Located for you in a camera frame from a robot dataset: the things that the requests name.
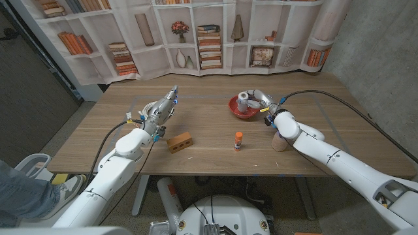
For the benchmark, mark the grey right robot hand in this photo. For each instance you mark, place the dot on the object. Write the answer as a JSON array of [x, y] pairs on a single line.
[[264, 99]]

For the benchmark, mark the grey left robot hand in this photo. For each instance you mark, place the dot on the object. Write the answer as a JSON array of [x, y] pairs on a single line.
[[160, 111]]

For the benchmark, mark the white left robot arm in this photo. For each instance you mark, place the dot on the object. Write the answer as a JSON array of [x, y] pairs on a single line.
[[111, 173]]

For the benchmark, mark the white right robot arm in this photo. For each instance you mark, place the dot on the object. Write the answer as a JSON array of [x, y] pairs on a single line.
[[346, 166]]

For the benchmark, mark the red bowl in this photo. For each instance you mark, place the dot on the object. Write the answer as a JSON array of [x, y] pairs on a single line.
[[233, 109]]

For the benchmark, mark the wooden brick block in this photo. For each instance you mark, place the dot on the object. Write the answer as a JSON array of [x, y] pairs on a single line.
[[179, 142]]

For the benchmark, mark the orange capped glue stick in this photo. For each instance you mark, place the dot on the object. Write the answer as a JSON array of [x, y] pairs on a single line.
[[238, 140]]

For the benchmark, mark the tan twine roll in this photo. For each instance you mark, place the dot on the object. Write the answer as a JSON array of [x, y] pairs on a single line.
[[277, 143]]

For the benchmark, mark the grey table leg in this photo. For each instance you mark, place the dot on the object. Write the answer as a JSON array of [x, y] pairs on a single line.
[[305, 199], [140, 196]]

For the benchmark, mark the printed bookshelf backdrop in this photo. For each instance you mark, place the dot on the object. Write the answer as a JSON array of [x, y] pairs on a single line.
[[215, 19]]

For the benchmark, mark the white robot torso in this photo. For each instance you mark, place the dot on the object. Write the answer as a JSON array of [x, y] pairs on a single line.
[[225, 212]]

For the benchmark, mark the white grey sneaker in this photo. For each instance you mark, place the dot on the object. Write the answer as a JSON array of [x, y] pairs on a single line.
[[67, 189]]

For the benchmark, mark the white plastic bin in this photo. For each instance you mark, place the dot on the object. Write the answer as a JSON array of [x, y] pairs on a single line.
[[29, 161]]

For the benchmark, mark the person's leg in jeans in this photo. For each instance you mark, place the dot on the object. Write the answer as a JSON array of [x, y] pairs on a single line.
[[23, 196]]

